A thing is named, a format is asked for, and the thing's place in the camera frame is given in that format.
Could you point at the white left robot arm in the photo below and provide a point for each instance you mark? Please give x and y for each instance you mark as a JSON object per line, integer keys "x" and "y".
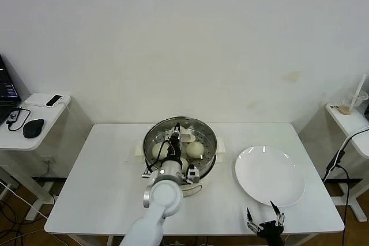
{"x": 165, "y": 200}

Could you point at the perforated steel steamer basket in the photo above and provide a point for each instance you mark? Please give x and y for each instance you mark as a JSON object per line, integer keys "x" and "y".
{"x": 210, "y": 162}

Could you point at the white round plate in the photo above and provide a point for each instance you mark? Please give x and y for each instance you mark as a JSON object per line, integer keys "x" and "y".
{"x": 268, "y": 177}

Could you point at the black computer mouse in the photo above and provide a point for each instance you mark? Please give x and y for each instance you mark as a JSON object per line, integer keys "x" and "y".
{"x": 33, "y": 129}

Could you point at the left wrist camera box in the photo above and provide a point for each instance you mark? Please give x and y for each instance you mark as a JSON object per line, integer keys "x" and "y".
{"x": 193, "y": 174}

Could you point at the flat white box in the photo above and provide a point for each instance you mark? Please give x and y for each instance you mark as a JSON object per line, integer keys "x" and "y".
{"x": 34, "y": 101}

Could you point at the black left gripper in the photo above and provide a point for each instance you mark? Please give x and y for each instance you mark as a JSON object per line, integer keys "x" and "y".
{"x": 175, "y": 148}

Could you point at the black laptop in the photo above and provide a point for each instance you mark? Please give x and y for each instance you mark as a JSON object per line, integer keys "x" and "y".
{"x": 7, "y": 93}

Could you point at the white wall socket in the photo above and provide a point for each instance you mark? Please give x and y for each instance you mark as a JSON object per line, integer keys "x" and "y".
{"x": 49, "y": 161}

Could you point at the white steamed baozi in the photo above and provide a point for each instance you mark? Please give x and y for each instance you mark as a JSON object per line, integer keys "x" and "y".
{"x": 195, "y": 150}
{"x": 157, "y": 151}
{"x": 185, "y": 164}

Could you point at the white electric cooker pot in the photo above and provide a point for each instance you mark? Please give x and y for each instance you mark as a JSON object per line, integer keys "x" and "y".
{"x": 206, "y": 181}

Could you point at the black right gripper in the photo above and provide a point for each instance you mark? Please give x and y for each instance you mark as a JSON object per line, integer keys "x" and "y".
{"x": 271, "y": 233}

